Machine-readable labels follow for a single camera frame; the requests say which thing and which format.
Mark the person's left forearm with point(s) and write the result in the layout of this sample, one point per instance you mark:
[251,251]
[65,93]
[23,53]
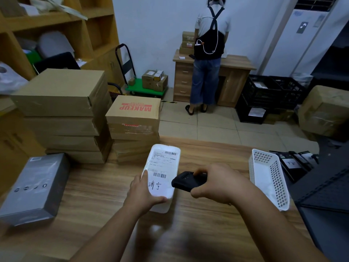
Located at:
[106,240]

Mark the stack of small cardboard boxes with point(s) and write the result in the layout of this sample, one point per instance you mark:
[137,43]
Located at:
[187,42]

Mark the crumpled white bag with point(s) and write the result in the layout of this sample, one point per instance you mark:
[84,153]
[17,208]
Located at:
[46,4]

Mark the black scanners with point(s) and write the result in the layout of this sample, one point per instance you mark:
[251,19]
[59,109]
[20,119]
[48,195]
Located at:
[291,165]

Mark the large wrapped cardboard box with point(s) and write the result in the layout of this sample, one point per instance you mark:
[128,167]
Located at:
[324,111]

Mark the white standing air conditioner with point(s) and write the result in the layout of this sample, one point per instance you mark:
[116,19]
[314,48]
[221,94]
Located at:
[294,43]

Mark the red printed cardboard box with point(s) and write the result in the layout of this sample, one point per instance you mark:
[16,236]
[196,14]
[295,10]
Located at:
[133,109]

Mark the black plastic crates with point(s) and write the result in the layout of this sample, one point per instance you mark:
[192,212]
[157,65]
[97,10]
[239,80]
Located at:
[245,117]

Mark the knotted white plastic bag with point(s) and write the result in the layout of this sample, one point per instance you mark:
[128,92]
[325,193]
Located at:
[12,79]

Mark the person's right forearm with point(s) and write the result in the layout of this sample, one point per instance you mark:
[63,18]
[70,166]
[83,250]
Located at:
[278,231]

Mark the tiny cardboard box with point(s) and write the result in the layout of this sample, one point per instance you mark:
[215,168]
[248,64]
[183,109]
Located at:
[131,81]

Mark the black plastic crate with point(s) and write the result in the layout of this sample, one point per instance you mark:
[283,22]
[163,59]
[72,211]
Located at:
[290,92]
[261,95]

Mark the stack of large cardboard boxes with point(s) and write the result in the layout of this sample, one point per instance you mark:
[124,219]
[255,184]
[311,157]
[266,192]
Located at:
[101,29]

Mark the green platform trolley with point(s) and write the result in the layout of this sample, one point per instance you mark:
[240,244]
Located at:
[144,90]

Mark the small yellowish cardboard box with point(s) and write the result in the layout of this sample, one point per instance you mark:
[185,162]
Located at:
[158,75]

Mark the small green packet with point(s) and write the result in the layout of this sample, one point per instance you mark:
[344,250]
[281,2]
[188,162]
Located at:
[33,57]

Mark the black handheld scanner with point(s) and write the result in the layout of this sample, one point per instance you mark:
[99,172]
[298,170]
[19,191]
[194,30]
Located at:
[182,182]

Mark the grey soft parcel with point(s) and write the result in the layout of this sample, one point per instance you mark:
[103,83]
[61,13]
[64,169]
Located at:
[56,44]

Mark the medium taped cardboard box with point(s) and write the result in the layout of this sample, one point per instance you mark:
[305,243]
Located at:
[155,84]

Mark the white foam parcel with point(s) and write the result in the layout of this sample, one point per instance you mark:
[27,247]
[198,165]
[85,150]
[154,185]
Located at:
[163,160]

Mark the wooden drawer desk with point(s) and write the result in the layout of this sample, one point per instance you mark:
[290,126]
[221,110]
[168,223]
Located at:
[234,76]

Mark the white perforated plastic tray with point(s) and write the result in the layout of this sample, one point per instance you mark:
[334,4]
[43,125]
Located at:
[267,177]

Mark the person's left hand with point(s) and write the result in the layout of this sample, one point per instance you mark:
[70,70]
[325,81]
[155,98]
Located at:
[139,199]

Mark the dark metal shelf rack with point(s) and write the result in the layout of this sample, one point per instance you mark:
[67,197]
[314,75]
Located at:
[324,215]
[332,60]

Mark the black office chair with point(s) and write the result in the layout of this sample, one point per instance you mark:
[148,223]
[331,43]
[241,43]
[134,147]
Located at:
[57,62]

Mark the small labelled cardboard box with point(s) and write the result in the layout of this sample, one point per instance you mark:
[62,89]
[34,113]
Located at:
[148,73]

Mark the person's right hand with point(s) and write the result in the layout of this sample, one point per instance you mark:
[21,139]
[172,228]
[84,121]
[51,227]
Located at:
[226,185]

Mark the black flat device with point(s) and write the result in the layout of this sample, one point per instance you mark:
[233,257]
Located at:
[309,156]
[301,159]

